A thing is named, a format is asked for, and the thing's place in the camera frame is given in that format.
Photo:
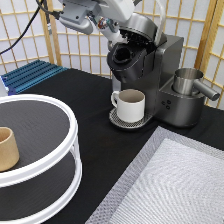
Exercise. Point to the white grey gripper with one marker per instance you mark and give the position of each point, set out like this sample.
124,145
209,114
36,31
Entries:
111,24

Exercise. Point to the grey pod coffee machine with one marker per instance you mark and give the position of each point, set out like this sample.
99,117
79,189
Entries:
147,62

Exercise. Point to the white coffee pod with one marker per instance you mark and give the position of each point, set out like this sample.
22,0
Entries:
112,37

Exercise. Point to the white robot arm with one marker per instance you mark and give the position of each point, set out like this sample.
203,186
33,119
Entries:
76,13

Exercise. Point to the blue ribbed metal block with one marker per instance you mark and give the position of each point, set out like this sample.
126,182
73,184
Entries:
29,75

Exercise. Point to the white ceramic mug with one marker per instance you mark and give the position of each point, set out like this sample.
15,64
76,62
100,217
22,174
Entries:
129,104

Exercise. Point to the steel milk frother jug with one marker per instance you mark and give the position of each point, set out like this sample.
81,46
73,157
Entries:
187,81

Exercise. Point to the white two-tier round shelf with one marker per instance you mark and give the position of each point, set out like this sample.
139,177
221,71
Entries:
49,170

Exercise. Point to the tan wooden cup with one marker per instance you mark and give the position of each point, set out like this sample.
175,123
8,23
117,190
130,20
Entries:
9,154

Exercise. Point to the grey woven placemat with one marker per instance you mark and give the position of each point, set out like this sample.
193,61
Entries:
172,180

